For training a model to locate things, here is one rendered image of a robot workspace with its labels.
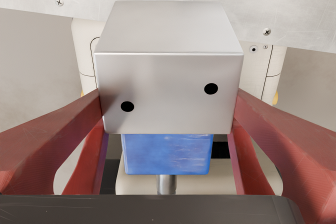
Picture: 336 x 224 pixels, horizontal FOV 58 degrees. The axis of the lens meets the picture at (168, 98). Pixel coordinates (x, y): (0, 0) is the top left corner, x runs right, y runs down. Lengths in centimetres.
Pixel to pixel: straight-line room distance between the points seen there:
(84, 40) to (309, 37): 67
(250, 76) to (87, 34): 48
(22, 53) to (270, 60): 90
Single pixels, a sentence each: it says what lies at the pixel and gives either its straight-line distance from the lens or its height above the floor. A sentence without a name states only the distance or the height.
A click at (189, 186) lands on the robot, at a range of 41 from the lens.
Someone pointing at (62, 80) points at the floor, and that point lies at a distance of 130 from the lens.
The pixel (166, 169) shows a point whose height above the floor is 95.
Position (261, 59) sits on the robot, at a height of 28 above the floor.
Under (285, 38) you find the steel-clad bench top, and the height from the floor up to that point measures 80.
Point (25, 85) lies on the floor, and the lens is 137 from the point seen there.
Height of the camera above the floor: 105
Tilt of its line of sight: 55 degrees down
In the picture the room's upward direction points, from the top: 179 degrees clockwise
